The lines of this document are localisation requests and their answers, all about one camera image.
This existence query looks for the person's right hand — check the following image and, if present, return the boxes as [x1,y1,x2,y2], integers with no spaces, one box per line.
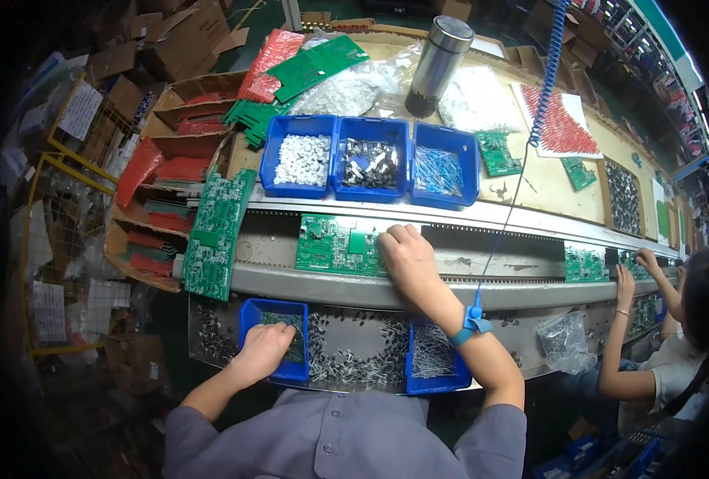
[376,224,455,303]

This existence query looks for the person's left hand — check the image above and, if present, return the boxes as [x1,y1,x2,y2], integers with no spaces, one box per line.
[230,322,297,387]

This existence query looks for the heap of white plastic parts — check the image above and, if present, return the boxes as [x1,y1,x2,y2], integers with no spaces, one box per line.
[273,134,331,187]

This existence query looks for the pile of notched green boards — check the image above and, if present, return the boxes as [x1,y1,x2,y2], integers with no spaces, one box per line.
[223,98,297,149]

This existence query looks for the grey conveyor line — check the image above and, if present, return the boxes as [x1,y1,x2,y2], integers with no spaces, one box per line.
[229,196,686,311]

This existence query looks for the yellow wire rack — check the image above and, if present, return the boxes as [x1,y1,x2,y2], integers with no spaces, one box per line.
[6,71,147,361]

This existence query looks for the white foam with red components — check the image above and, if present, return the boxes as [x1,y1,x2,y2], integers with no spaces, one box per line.
[511,82,604,160]

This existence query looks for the steel thermos flask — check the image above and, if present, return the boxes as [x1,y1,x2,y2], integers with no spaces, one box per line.
[404,16,475,119]

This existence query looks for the heap of grey diodes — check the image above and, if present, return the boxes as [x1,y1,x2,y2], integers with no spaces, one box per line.
[411,323,457,379]

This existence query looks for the person's body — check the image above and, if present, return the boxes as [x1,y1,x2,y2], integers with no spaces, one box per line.
[163,388,528,479]

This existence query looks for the cardboard boxes of wrapped boards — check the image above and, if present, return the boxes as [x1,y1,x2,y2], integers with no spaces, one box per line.
[103,71,249,294]

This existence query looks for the heap of black capacitors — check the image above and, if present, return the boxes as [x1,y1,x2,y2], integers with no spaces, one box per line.
[308,310,410,387]

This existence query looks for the heap of black transistors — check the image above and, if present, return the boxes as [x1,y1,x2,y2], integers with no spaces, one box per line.
[342,138,400,190]

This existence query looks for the blue bin with grey diodes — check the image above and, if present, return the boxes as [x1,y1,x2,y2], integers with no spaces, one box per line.
[405,317,473,396]

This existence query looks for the stack of long green boards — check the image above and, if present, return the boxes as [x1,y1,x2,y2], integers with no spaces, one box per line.
[181,167,258,303]

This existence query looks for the blue bin with white parts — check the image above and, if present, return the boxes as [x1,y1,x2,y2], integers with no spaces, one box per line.
[259,114,339,200]

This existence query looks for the clear bag of grey components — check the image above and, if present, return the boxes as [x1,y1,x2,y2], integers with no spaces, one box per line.
[536,309,599,376]

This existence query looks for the blue bin with black parts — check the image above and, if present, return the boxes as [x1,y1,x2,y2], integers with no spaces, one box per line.
[332,117,412,204]

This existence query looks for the blue coiled cable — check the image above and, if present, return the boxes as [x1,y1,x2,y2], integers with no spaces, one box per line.
[476,0,571,307]

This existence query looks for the blue antistatic wrist strap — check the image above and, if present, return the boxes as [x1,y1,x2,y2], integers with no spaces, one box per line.
[449,304,495,348]

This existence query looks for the blue crates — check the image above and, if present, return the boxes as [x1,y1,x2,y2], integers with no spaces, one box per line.
[533,432,662,479]

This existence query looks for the green circuit board panels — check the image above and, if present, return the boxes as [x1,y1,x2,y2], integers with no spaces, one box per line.
[265,35,371,104]

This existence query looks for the heap of dark small parts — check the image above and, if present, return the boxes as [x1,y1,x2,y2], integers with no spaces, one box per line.
[260,311,305,364]

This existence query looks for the green circuit board on conveyor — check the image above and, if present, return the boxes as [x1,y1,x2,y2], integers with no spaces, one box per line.
[617,249,652,281]
[563,245,611,284]

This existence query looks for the red bubble wrap pack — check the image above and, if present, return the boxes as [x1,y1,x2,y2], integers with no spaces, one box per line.
[237,28,305,104]

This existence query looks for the blue bin with dark parts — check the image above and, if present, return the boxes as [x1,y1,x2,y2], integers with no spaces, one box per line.
[238,297,310,383]

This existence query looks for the large green circuit board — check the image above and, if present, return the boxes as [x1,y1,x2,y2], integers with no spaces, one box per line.
[295,214,391,279]

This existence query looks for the clear bag of white parts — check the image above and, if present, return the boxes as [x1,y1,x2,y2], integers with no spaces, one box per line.
[437,65,521,134]
[287,42,421,119]

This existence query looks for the small green circuit board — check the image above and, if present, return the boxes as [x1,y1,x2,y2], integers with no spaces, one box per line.
[560,156,598,193]
[475,130,523,178]

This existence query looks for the cardboard tray of black components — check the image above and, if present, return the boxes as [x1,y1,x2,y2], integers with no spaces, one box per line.
[596,158,646,238]

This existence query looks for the heap of empty cardboard boxes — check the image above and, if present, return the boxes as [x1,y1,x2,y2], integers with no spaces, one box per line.
[84,0,251,86]

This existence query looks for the blue bin with blue resistors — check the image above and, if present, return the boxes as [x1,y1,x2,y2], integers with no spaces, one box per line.
[410,121,481,211]

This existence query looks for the heap of blue resistors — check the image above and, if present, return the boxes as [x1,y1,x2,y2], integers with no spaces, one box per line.
[414,145,465,197]

